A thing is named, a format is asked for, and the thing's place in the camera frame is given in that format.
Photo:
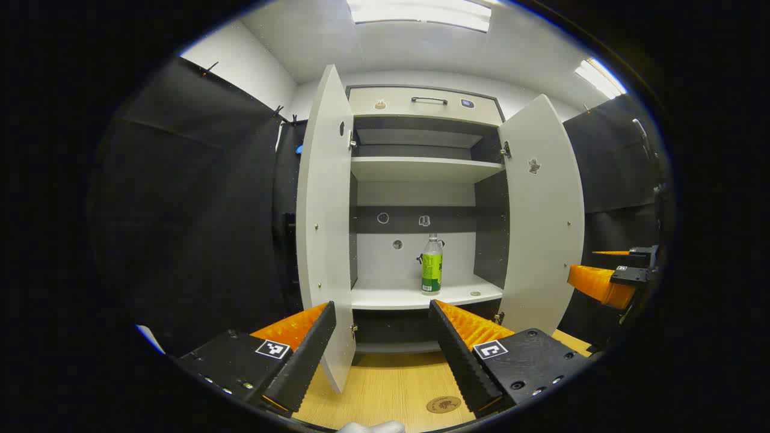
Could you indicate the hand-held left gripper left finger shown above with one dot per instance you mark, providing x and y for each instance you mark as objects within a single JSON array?
[{"x": 304, "y": 361}]

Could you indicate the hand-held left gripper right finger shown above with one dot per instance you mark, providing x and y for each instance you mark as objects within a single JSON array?
[{"x": 460, "y": 361}]

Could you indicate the round brown coaster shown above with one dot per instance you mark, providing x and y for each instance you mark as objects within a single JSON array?
[{"x": 443, "y": 404}]

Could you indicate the white printed paper sheet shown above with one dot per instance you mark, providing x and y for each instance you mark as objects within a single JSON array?
[{"x": 150, "y": 340}]

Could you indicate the white cabinet drawer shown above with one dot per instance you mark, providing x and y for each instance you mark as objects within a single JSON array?
[{"x": 397, "y": 102}]

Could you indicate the green label plastic bottle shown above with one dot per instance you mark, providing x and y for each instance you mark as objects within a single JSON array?
[{"x": 431, "y": 270}]

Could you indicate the ceiling light panel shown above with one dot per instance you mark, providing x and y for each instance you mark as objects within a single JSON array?
[
  {"x": 421, "y": 13},
  {"x": 598, "y": 77}
]

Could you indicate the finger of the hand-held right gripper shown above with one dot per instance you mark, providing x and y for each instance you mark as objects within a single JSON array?
[
  {"x": 642, "y": 251},
  {"x": 601, "y": 284}
]

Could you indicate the black backdrop cloth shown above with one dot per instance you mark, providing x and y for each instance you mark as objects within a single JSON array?
[{"x": 198, "y": 210}]

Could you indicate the white cabinet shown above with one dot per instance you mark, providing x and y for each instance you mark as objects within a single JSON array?
[{"x": 415, "y": 168}]

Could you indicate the white cabinet door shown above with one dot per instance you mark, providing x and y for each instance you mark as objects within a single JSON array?
[
  {"x": 325, "y": 210},
  {"x": 541, "y": 228}
]

